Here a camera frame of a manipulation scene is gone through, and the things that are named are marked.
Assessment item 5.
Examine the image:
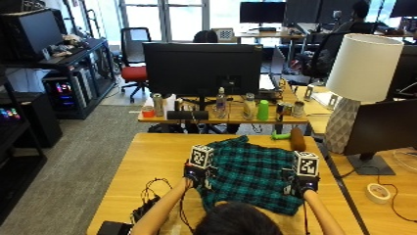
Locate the person's left hand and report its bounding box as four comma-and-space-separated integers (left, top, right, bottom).
183, 163, 219, 191

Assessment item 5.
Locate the person's right hand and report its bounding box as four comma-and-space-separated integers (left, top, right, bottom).
280, 167, 322, 199

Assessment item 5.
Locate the green plaid cloth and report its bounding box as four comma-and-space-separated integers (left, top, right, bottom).
197, 134, 307, 216

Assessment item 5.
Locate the white marker cube on left glove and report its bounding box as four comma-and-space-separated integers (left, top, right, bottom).
188, 144, 216, 170

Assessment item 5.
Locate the white marker cube on glove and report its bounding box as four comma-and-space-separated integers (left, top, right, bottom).
188, 144, 216, 170
292, 150, 321, 178

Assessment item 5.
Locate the white marker cube on right glove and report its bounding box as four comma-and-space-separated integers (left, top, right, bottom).
292, 150, 321, 178

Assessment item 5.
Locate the brown cylinder roller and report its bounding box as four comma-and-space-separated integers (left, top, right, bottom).
289, 127, 308, 152

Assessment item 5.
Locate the green plastic toy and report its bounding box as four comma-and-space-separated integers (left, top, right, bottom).
269, 130, 292, 142

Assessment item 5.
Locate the wooden desk with bottles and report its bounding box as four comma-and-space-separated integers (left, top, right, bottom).
137, 79, 311, 135

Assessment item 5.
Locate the black speaker bar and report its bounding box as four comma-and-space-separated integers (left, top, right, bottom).
165, 110, 209, 121

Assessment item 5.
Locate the white tape roll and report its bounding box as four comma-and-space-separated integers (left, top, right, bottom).
364, 182, 392, 206

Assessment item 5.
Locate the white faceted lamp base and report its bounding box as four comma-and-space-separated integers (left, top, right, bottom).
322, 97, 362, 155

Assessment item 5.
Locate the dark drink can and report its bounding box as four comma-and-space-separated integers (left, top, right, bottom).
275, 101, 287, 122

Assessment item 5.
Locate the glass jar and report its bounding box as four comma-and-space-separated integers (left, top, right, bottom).
291, 100, 307, 118

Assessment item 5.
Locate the clear water bottle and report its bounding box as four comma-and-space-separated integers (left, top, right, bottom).
213, 86, 228, 119

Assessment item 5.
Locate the green plastic cup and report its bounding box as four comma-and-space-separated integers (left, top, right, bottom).
256, 99, 271, 122

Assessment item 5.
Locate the clear glass bottle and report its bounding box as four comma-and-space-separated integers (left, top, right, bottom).
243, 92, 259, 121

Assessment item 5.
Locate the wooden side desk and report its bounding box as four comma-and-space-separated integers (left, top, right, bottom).
293, 84, 417, 235

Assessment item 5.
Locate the white small box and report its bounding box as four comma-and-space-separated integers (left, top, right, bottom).
163, 94, 177, 116

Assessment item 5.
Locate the white laptop stand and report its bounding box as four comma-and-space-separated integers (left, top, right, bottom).
304, 83, 341, 112

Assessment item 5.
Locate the black monitor with flat stand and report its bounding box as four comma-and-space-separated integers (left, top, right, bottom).
342, 99, 417, 176

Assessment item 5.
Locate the black box device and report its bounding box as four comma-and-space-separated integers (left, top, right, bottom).
95, 220, 135, 235

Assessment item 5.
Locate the large black monitor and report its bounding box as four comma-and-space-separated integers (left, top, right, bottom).
143, 41, 265, 98

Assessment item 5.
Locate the red office chair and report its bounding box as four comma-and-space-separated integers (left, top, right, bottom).
119, 26, 152, 104

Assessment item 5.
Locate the white lamp shade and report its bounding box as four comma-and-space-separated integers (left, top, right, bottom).
325, 32, 405, 104

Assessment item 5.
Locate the black office chair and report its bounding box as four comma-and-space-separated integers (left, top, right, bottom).
301, 30, 352, 80

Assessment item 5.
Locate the computer tower with coloured lights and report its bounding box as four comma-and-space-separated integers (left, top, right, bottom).
41, 68, 96, 113

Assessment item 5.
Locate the checker pattern board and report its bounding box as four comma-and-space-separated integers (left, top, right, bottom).
211, 27, 236, 43

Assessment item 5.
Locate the black cabinet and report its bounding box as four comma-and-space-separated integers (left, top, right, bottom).
0, 92, 64, 149

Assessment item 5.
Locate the black shelf rack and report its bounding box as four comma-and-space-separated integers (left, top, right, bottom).
0, 36, 117, 120

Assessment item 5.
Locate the black background monitor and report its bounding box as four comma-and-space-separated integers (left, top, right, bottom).
239, 1, 288, 24
284, 0, 324, 26

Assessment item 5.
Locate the black screen on shelf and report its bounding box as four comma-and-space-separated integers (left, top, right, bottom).
0, 8, 65, 63

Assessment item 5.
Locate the black cable bundle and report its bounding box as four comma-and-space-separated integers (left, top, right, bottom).
131, 177, 175, 224

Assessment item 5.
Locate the red thin cable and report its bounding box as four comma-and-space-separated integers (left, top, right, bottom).
376, 174, 417, 224

